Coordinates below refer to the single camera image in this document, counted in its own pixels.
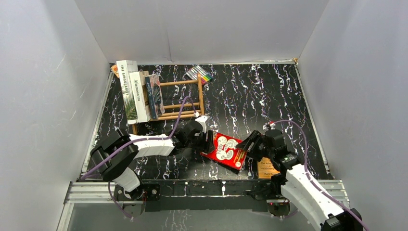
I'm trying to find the aluminium frame rail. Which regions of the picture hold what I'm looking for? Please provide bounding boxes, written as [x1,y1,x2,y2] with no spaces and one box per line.
[57,180,357,231]

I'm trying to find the orange Huckleberry Finn book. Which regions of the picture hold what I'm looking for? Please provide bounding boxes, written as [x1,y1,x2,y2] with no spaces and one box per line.
[257,157,280,180]

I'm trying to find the small orange card box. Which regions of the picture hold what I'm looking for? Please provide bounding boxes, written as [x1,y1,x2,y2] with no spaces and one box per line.
[111,64,119,78]

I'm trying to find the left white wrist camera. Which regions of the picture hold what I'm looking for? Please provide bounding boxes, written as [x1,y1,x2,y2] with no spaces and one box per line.
[193,112,209,128]

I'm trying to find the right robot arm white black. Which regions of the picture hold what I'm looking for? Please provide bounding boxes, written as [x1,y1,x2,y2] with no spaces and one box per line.
[236,129,364,231]

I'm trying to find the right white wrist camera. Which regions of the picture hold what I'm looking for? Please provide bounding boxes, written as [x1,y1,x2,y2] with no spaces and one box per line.
[263,121,276,131]

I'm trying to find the floral patterned book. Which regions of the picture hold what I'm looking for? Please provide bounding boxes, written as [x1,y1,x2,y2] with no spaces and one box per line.
[145,74,165,120]

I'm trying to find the wooden book rack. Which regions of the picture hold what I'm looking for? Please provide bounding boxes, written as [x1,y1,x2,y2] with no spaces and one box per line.
[131,77,205,134]

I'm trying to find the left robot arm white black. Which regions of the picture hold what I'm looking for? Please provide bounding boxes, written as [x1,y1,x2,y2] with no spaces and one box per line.
[90,119,215,200]

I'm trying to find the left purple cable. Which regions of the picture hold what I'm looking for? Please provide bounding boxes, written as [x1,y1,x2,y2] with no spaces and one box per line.
[79,95,200,220]

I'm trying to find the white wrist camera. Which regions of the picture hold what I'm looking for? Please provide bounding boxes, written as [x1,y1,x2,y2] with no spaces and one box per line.
[263,121,276,131]
[193,112,209,128]

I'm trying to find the pack of coloured markers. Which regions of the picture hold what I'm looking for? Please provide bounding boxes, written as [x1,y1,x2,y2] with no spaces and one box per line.
[185,65,213,85]

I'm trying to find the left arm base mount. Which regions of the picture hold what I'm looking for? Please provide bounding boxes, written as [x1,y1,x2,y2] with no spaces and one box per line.
[111,183,160,220]

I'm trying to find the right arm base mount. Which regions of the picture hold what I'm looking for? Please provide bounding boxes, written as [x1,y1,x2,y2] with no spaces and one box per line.
[243,180,298,220]

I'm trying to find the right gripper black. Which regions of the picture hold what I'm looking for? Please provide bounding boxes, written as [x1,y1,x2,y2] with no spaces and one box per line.
[235,130,275,163]

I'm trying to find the white palm leaf book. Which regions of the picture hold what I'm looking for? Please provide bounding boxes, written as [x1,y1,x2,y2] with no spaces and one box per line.
[116,60,138,125]

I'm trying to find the red book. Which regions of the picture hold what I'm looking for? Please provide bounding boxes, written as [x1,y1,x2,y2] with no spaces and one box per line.
[201,132,247,171]

